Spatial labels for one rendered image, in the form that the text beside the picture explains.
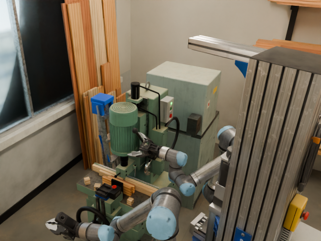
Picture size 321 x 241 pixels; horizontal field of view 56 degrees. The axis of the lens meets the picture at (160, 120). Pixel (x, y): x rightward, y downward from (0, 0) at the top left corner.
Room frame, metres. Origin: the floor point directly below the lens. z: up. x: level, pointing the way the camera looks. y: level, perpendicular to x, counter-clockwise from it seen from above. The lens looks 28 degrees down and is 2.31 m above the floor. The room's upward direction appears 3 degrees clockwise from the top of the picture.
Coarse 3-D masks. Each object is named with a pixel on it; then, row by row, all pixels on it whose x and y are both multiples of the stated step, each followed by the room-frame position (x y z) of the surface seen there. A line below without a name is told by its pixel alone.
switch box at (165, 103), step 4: (168, 96) 1.95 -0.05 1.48; (160, 100) 1.87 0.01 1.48; (164, 100) 1.87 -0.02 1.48; (168, 100) 1.87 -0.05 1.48; (172, 100) 1.91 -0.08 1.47; (160, 104) 1.87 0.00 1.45; (164, 104) 1.85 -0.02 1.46; (168, 104) 1.85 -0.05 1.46; (172, 104) 1.91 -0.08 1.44; (160, 108) 1.87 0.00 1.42; (164, 108) 1.85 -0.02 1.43; (168, 108) 1.86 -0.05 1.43; (172, 108) 1.92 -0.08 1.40; (160, 112) 1.87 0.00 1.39; (164, 112) 1.85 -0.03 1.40; (168, 112) 1.86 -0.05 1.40; (172, 112) 1.92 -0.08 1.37; (160, 116) 1.87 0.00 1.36; (164, 116) 1.85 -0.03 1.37; (168, 116) 1.86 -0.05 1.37; (172, 116) 1.93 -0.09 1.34; (160, 120) 1.87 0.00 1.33; (164, 120) 1.85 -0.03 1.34; (168, 120) 1.87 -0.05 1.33
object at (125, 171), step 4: (128, 160) 1.74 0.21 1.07; (132, 160) 1.74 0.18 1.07; (128, 164) 1.69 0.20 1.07; (132, 164) 1.71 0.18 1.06; (116, 168) 1.65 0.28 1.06; (120, 168) 1.64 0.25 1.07; (124, 168) 1.64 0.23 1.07; (128, 168) 1.67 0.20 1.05; (132, 168) 1.71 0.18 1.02; (116, 172) 1.65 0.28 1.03; (120, 172) 1.63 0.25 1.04; (124, 172) 1.62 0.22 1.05; (128, 172) 1.67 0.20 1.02; (120, 176) 1.64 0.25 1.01; (124, 176) 1.62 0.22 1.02
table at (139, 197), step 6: (90, 174) 1.78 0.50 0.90; (96, 174) 1.78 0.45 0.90; (90, 180) 1.71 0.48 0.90; (96, 180) 1.71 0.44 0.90; (78, 186) 1.66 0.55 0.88; (84, 186) 1.64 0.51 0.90; (90, 186) 1.64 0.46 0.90; (84, 192) 1.64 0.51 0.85; (90, 192) 1.61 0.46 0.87; (138, 192) 1.61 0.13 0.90; (126, 198) 1.54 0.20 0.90; (138, 198) 1.54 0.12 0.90; (144, 198) 1.55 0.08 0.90; (120, 204) 1.50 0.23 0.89; (126, 204) 1.49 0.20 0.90; (132, 204) 1.49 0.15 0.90; (138, 204) 1.49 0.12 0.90; (120, 210) 1.48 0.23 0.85; (126, 210) 1.48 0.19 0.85; (108, 216) 1.42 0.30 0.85; (114, 216) 1.42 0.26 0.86
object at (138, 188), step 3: (99, 171) 1.77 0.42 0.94; (102, 171) 1.77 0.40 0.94; (105, 171) 1.77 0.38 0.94; (99, 174) 1.77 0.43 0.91; (102, 174) 1.76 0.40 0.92; (105, 174) 1.74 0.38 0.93; (108, 174) 1.74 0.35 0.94; (111, 174) 1.74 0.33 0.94; (120, 177) 1.71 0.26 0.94; (132, 183) 1.65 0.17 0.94; (135, 186) 1.63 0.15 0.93; (138, 186) 1.62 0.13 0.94; (141, 186) 1.62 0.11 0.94; (135, 189) 1.63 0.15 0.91; (138, 189) 1.62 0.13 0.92; (141, 189) 1.61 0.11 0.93; (144, 189) 1.60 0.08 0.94; (147, 189) 1.59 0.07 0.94; (141, 192) 1.60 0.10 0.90; (144, 192) 1.59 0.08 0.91; (147, 192) 1.58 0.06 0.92; (150, 192) 1.57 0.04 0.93; (153, 192) 1.57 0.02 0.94; (150, 195) 1.57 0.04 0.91
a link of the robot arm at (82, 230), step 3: (84, 222) 1.02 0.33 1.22; (81, 225) 0.99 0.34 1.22; (84, 225) 0.99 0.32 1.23; (87, 225) 0.99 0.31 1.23; (81, 228) 0.98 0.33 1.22; (84, 228) 0.98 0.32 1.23; (78, 231) 0.98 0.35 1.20; (81, 231) 0.97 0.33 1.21; (84, 231) 0.96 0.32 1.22; (78, 234) 0.97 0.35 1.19; (81, 234) 0.96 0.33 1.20; (84, 234) 0.96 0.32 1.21; (81, 237) 0.96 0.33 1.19; (84, 237) 0.95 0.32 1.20; (87, 240) 0.96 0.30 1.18
